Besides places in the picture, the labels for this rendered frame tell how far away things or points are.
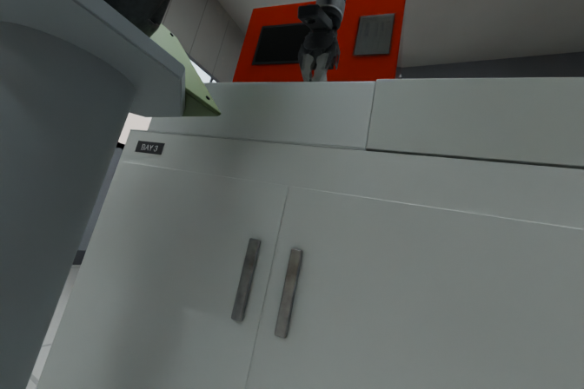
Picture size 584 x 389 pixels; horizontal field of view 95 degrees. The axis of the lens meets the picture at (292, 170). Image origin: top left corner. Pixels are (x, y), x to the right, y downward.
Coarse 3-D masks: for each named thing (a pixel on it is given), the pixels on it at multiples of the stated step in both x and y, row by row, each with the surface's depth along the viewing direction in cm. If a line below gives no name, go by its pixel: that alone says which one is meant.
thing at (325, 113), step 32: (224, 96) 63; (256, 96) 60; (288, 96) 58; (320, 96) 55; (352, 96) 53; (160, 128) 68; (192, 128) 64; (224, 128) 61; (256, 128) 58; (288, 128) 55; (320, 128) 53; (352, 128) 51
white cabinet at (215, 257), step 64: (128, 192) 64; (192, 192) 58; (256, 192) 53; (320, 192) 49; (384, 192) 46; (448, 192) 42; (512, 192) 40; (576, 192) 37; (128, 256) 59; (192, 256) 54; (256, 256) 49; (320, 256) 46; (384, 256) 43; (448, 256) 40; (512, 256) 37; (576, 256) 35; (64, 320) 60; (128, 320) 55; (192, 320) 50; (256, 320) 46; (320, 320) 43; (384, 320) 40; (448, 320) 38; (512, 320) 36; (576, 320) 34; (64, 384) 55; (128, 384) 51; (192, 384) 47; (256, 384) 43; (320, 384) 41; (384, 384) 38; (448, 384) 36; (512, 384) 34; (576, 384) 32
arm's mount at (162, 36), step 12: (156, 36) 47; (168, 36) 55; (168, 48) 49; (180, 48) 57; (180, 60) 50; (192, 72) 51; (192, 84) 45; (192, 96) 43; (204, 96) 47; (192, 108) 47; (204, 108) 46; (216, 108) 48
